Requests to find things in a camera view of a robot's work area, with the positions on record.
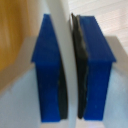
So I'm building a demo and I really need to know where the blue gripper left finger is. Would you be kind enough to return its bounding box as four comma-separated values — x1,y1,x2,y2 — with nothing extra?
30,13,70,123

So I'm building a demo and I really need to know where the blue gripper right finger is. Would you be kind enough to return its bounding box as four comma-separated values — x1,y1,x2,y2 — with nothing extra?
68,12,117,122

